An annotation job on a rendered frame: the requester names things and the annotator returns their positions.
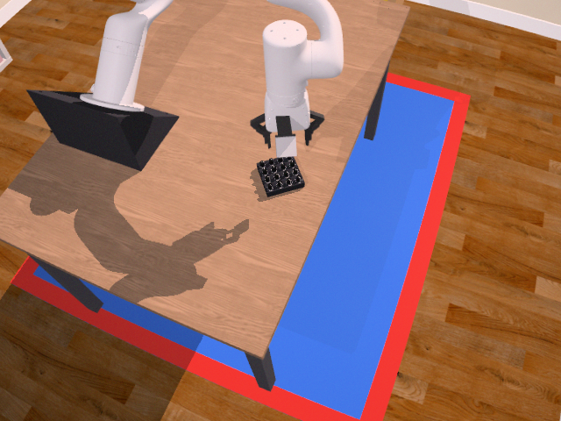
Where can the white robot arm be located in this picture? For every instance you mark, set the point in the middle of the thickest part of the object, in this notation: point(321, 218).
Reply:
point(290, 59)

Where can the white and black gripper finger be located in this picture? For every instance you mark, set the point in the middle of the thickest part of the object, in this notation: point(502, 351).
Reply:
point(255, 124)
point(318, 119)

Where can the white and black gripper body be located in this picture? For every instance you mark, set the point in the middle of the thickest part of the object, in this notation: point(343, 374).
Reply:
point(298, 112)

